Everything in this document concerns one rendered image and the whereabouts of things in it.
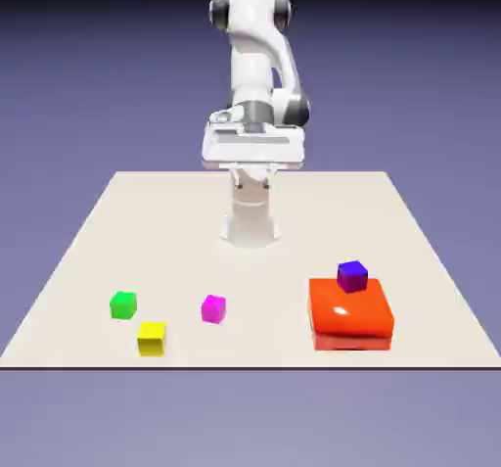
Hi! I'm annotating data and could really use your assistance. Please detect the small blue cube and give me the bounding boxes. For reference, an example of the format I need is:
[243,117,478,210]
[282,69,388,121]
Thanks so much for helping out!
[337,259,370,295]

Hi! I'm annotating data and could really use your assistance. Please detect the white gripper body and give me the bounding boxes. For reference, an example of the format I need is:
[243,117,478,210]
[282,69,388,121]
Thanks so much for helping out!
[201,120,306,171]

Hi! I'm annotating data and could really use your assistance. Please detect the small yellow cube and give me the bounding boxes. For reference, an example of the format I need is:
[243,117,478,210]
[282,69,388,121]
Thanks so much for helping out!
[136,320,168,358]

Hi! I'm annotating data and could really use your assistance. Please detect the small green cube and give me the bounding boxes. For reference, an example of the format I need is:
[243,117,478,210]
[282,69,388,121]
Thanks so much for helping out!
[109,290,139,321]

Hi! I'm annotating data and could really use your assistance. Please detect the large orange box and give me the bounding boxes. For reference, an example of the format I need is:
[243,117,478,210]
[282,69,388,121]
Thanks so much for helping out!
[307,277,395,352]

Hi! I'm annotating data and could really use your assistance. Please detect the small magenta cube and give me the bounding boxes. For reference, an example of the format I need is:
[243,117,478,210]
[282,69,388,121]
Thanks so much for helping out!
[200,294,228,325]

